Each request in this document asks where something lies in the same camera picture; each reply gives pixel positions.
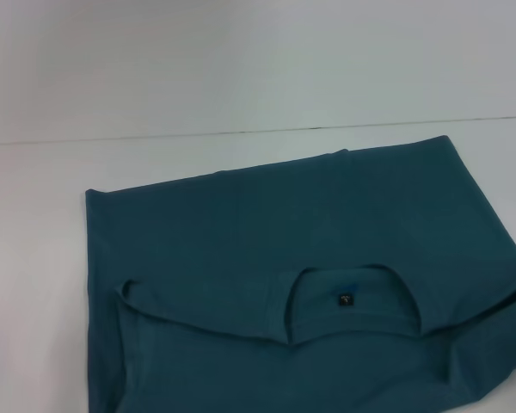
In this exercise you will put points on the teal T-shirt white print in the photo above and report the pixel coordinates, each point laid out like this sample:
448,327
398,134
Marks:
284,279

